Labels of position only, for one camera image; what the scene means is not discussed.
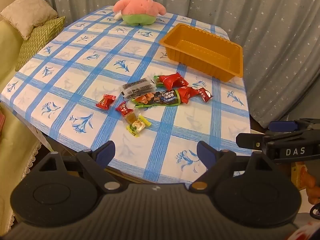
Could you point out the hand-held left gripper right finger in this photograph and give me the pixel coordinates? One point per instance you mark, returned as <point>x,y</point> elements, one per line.
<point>206,154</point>

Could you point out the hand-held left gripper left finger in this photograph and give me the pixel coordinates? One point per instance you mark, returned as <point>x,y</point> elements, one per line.
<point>106,153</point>

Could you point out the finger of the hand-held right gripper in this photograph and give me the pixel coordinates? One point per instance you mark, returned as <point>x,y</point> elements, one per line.
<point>250,140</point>
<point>281,126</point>

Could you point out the yellow-green candy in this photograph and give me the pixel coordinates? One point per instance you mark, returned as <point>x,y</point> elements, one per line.
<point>137,126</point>

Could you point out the clear-wrapped brown candy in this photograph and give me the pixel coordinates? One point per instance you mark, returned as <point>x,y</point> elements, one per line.
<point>130,118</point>

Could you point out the red candy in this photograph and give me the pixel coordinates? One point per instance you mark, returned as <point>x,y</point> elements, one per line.
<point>105,101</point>
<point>124,108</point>

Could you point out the small red snack packet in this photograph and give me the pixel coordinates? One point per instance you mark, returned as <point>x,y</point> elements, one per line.
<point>205,95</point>

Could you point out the medium red snack packet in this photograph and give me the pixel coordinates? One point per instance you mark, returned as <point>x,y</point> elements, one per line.
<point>187,93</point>

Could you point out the black snack packet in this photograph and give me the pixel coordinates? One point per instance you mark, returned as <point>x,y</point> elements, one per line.
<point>137,87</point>

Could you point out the dark green snack packet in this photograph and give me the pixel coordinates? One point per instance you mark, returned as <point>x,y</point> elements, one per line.
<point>155,98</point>

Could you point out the large red snack packet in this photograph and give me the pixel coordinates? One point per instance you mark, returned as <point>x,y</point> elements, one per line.
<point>172,80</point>

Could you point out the green-wrapped brown candy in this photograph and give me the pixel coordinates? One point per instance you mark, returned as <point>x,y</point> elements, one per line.
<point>157,81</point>

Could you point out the orange plastic tray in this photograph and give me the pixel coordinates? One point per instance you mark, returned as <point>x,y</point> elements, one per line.
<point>200,45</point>

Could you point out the blue checked tablecloth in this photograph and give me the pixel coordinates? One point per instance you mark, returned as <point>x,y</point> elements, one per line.
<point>82,80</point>

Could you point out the sofa with yellow-green cover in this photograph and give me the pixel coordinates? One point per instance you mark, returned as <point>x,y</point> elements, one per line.
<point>15,142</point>

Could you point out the blue star-print curtain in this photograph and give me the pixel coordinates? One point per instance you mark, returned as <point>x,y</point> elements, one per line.
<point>275,30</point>

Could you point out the green zigzag pillow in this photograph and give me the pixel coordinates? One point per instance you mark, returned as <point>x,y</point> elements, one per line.
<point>37,40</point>

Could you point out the pink starfish plush toy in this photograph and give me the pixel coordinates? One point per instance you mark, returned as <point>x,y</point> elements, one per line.
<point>140,5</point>

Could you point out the beige pillow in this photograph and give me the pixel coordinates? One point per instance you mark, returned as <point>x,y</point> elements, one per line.
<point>27,12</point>

